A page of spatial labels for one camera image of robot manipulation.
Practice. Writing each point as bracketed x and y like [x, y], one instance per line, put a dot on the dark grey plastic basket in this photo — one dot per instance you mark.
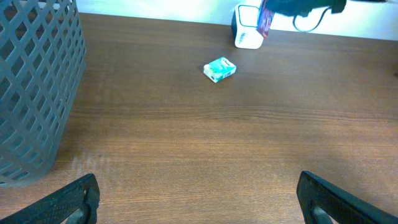
[42, 62]

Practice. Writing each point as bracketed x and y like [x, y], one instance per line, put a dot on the green tissue pack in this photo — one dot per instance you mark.
[219, 69]

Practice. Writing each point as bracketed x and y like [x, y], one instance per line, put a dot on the white barcode scanner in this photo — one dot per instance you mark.
[244, 27]

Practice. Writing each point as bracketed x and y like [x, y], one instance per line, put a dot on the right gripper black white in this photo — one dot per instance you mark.
[303, 7]

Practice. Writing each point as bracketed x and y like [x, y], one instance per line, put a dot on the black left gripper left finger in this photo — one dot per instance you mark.
[76, 202]

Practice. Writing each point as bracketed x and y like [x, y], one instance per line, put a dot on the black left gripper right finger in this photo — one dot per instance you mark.
[323, 202]

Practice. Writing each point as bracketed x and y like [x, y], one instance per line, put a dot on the orange brown snack wrapper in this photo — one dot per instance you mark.
[264, 21]

